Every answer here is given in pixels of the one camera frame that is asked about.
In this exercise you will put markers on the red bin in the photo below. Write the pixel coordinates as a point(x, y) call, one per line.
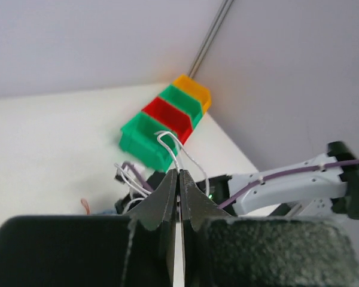
point(171, 117)

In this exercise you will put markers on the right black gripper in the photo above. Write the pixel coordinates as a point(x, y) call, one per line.
point(133, 198)

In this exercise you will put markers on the right aluminium frame post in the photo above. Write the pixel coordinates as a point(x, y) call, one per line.
point(209, 37)

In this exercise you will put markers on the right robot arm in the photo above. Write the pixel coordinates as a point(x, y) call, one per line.
point(326, 185)

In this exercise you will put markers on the yellow bin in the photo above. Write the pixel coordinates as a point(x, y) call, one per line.
point(195, 90)

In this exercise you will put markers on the far green bin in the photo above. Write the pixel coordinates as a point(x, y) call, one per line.
point(183, 102)

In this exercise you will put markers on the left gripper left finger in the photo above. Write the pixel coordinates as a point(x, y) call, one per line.
point(134, 249)

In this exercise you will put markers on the green bin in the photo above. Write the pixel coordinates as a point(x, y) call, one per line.
point(139, 138)
point(183, 102)

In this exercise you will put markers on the near green bin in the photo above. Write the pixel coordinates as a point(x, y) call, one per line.
point(139, 138)

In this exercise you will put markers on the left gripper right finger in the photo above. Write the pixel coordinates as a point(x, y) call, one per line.
point(223, 250)

